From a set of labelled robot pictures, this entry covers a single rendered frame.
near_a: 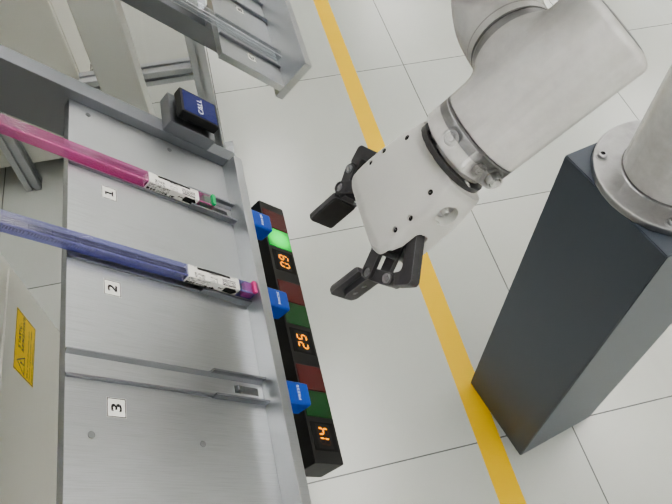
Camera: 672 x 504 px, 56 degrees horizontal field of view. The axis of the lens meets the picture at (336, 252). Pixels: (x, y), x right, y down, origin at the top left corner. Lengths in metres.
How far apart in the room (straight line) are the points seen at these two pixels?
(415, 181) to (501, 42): 0.13
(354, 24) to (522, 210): 0.92
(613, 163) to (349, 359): 0.78
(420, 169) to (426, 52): 1.62
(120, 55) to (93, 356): 0.57
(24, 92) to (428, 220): 0.42
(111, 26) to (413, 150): 0.54
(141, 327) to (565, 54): 0.40
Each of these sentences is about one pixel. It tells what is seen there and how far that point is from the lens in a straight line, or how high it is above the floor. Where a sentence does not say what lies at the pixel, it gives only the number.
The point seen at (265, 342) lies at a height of 0.73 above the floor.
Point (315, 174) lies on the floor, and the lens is 1.74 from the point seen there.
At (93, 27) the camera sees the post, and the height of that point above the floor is 0.76.
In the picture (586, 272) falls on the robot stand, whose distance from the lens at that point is 0.92.
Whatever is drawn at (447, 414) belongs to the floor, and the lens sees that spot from 1.39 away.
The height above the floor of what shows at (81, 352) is 0.84.
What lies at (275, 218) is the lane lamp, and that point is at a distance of 0.80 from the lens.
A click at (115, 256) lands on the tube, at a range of 0.58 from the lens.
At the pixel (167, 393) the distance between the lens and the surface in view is 0.55.
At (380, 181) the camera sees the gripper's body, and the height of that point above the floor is 0.85.
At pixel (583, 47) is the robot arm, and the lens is 0.51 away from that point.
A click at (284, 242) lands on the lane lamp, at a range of 0.78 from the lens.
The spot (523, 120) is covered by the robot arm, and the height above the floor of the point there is 0.95.
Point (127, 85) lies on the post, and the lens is 1.04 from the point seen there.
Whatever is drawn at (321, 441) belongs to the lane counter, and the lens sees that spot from 0.65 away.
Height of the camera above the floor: 1.28
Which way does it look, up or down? 54 degrees down
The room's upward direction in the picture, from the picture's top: straight up
